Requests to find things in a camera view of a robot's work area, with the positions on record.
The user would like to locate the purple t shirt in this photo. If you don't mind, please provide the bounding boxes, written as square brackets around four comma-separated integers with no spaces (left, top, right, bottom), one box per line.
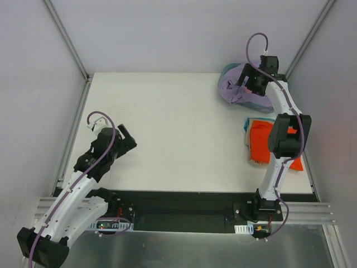
[218,63,273,114]

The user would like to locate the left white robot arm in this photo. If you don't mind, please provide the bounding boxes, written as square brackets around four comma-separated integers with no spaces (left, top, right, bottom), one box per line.
[17,125,137,267]

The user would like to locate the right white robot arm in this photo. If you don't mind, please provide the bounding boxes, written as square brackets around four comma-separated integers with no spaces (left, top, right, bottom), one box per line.
[237,55,312,223]

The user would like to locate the clear blue plastic bin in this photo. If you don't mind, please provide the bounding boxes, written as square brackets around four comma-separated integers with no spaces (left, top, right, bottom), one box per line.
[218,63,291,113]

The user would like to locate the folded teal t shirt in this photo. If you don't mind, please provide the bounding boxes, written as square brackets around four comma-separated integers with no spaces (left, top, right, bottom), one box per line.
[243,117,274,132]

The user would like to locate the folded orange t shirt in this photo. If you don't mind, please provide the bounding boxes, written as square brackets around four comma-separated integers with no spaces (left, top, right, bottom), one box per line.
[249,120,304,171]

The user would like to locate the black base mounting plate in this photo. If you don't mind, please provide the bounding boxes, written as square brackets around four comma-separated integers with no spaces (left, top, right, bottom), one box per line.
[52,189,319,234]

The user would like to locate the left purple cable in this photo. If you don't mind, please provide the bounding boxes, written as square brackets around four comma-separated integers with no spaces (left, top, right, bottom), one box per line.
[27,111,117,267]

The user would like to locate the purple cable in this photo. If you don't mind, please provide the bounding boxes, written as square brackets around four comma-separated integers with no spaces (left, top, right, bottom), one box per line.
[27,111,117,267]
[245,33,305,243]

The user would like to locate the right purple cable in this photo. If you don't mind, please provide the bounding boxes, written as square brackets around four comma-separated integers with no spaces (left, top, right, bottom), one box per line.
[245,33,305,243]

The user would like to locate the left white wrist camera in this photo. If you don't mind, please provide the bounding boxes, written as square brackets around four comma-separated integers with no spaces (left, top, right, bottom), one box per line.
[87,117,108,135]

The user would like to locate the left white cable duct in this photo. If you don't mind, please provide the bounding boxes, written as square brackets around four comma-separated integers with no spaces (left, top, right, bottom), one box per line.
[86,220,134,232]

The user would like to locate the white cable duct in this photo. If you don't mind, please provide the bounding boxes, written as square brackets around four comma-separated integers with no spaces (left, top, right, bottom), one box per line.
[86,220,134,232]
[234,224,254,235]

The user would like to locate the right aluminium frame post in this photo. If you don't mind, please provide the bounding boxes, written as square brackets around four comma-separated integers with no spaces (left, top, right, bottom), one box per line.
[285,0,337,79]

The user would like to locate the aluminium frame post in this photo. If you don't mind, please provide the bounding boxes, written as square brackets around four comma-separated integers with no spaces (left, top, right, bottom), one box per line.
[285,0,337,79]
[41,0,90,82]

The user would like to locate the left aluminium frame post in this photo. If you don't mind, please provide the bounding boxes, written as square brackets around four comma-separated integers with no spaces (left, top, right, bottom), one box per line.
[41,0,90,82]

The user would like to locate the right white cable duct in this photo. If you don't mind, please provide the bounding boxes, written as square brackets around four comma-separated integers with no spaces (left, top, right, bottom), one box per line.
[234,224,254,235]

